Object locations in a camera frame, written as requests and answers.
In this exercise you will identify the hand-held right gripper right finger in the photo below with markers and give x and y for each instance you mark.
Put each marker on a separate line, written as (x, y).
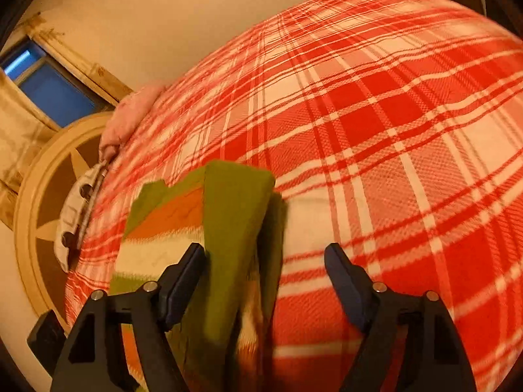
(347, 290)

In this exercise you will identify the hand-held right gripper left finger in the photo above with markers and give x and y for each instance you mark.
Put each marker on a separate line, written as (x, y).
(184, 286)

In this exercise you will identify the green striped sweater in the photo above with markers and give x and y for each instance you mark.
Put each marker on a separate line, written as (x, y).
(229, 232)

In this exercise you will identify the black box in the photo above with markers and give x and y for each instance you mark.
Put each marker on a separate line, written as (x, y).
(45, 339)

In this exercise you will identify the red plaid bed sheet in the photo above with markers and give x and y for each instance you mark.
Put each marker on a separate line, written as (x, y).
(388, 130)

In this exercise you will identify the beige wooden headboard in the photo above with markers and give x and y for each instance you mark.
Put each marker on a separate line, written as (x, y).
(41, 196)

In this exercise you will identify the pink pillow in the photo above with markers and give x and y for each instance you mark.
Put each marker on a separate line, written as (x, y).
(126, 118)

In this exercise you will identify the window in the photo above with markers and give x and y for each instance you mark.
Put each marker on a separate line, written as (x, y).
(53, 94)

